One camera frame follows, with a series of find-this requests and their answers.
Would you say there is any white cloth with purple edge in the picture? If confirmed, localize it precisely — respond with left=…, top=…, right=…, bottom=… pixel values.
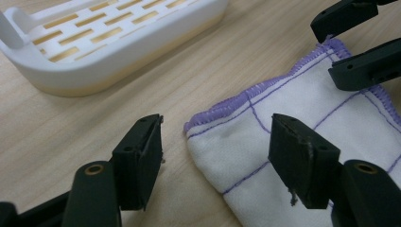
left=183, top=37, right=401, bottom=227

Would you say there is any white slotted rack with handle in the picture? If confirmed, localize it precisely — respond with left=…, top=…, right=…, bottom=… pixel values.
left=0, top=0, right=230, bottom=97

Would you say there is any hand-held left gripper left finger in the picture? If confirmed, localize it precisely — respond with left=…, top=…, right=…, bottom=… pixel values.
left=111, top=113, right=165, bottom=212

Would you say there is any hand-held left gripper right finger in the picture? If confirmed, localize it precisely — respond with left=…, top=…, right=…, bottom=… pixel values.
left=268, top=113, right=341, bottom=210

